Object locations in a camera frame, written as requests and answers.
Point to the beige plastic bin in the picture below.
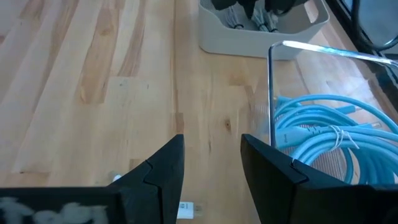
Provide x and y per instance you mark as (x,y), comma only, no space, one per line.
(248,43)

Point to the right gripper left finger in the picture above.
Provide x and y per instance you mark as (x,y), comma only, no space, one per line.
(161,186)

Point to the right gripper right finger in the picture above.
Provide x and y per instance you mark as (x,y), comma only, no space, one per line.
(280,193)

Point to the clear plastic bin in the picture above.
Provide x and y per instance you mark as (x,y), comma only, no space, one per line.
(326,71)

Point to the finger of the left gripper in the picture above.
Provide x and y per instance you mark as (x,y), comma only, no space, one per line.
(286,6)
(250,7)

